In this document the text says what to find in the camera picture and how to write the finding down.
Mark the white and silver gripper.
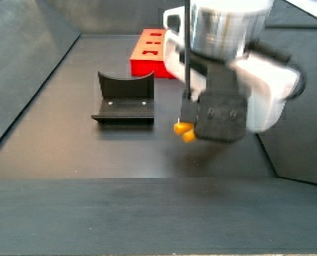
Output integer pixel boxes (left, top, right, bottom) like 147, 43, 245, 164
164, 0, 305, 142

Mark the yellow square-circle peg object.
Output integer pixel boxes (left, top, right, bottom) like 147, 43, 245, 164
174, 122, 196, 143

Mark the black curved regrasp stand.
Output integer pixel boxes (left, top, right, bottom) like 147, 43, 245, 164
91, 73, 154, 124

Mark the red fixture block with holes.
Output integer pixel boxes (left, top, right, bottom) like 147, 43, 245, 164
130, 28, 174, 79

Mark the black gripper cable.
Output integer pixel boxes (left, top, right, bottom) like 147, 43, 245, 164
182, 0, 193, 101

